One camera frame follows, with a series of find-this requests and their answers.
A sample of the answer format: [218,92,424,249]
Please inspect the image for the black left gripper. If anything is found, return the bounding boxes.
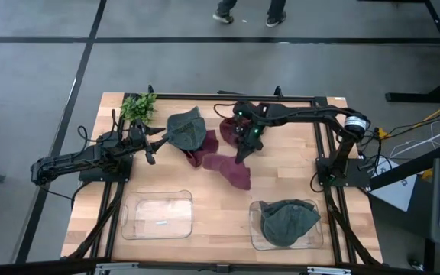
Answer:
[128,124,170,167]

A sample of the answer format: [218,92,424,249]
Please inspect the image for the black aluminium table frame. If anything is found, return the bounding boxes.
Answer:
[66,84,382,268]

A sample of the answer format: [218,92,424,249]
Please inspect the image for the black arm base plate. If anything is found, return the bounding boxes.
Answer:
[78,152,134,183]
[316,157,372,189]

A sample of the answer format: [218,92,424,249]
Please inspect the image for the silver metal bracket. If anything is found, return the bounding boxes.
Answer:
[306,266,353,275]
[95,261,140,275]

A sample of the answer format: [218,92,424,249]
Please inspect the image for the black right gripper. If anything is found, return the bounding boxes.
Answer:
[233,101,267,165]

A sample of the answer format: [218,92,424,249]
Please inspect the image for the clear plastic bin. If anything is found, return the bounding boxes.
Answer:
[120,189,194,241]
[248,199,325,252]

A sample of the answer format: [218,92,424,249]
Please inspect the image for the black table stand leg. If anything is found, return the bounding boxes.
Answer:
[386,74,440,104]

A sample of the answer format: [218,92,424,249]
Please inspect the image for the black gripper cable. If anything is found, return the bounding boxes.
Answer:
[213,102,244,120]

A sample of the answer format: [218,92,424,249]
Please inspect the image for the yellow floor cable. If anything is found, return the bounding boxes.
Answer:
[421,100,440,122]

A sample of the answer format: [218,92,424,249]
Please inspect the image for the white box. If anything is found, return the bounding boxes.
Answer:
[368,158,419,213]

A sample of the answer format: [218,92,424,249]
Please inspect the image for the green potted plant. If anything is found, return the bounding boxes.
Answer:
[119,91,157,125]

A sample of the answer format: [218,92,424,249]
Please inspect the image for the person's feet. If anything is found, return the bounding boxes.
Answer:
[212,0,288,28]

